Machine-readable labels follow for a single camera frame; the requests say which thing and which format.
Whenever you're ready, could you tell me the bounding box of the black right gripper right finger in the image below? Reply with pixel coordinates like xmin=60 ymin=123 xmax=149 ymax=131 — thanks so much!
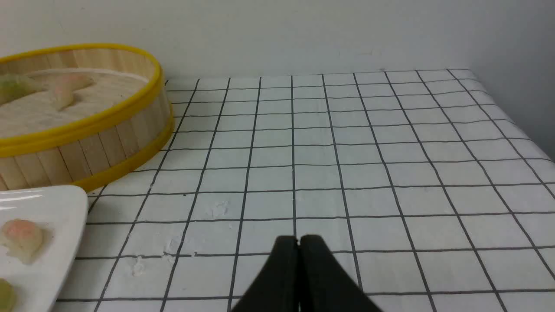
xmin=300 ymin=235 xmax=381 ymax=312

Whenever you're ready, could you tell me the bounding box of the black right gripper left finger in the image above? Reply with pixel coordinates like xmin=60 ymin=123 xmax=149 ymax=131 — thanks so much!
xmin=232 ymin=236 xmax=299 ymax=312

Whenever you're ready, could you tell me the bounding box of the pink dumpling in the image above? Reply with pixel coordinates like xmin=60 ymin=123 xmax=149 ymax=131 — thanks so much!
xmin=49 ymin=73 xmax=95 ymax=111
xmin=0 ymin=219 xmax=44 ymax=265

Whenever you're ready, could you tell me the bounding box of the green dumpling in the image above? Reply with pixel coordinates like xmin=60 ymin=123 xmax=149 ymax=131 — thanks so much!
xmin=0 ymin=74 xmax=43 ymax=105

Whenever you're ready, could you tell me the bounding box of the white square plate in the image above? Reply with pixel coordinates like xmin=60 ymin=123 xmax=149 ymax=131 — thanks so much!
xmin=0 ymin=185 xmax=89 ymax=312

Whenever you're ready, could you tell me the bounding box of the pink dumpling on plate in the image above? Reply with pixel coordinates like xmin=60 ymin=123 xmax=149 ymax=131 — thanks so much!
xmin=0 ymin=219 xmax=44 ymax=265

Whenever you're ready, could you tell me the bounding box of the green dumpling plate right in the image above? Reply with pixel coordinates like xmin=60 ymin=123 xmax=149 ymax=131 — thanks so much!
xmin=0 ymin=278 xmax=16 ymax=312

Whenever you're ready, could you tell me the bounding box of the white checkered tablecloth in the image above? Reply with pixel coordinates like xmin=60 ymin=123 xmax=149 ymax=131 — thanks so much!
xmin=53 ymin=69 xmax=555 ymax=312

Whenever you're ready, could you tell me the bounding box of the bamboo steamer basket yellow rim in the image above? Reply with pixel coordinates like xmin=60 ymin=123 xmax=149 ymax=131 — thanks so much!
xmin=1 ymin=43 xmax=175 ymax=191

